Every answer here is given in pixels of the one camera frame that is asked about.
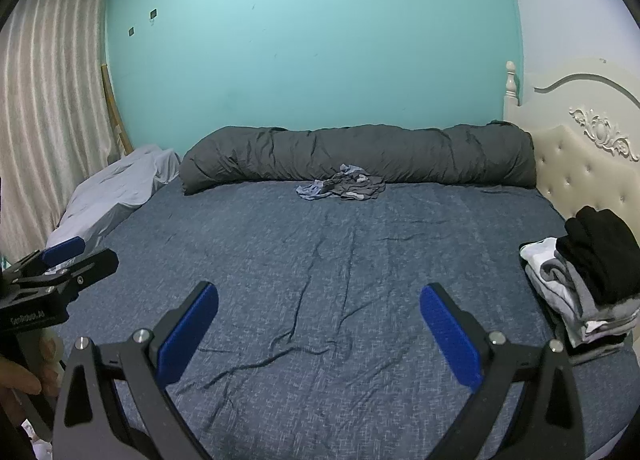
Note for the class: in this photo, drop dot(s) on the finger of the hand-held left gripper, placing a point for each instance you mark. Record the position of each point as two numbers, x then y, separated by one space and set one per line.
62 250
95 267

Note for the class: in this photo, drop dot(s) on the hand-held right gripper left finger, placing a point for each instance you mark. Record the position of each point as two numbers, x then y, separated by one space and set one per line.
190 335

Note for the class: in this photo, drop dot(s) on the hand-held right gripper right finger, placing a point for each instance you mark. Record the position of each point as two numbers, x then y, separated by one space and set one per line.
450 340

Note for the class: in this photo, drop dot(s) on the person's left hand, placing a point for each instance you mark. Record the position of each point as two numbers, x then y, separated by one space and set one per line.
50 370

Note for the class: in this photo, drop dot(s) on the light grey sheet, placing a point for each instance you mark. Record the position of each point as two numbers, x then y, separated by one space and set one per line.
110 185

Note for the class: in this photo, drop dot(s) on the white folded garment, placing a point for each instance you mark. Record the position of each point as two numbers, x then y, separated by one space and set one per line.
540 250

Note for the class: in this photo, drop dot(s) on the bed with blue patterned sheet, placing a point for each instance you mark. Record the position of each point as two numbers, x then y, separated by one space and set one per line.
325 265

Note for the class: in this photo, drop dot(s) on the cream striped curtain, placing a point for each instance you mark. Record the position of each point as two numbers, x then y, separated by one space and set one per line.
50 90

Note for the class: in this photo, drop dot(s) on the grey folded garment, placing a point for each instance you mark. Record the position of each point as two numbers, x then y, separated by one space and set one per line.
615 312

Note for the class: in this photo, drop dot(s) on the blue striped garment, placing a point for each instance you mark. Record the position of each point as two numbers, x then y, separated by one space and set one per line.
312 190

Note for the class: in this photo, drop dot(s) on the dark grey rolled duvet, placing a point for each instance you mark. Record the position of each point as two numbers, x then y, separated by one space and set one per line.
400 155

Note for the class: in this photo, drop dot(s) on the cream tufted headboard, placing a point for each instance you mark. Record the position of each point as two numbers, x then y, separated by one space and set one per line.
575 175

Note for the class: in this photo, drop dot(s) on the wooden frame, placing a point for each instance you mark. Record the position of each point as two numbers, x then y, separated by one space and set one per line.
114 105

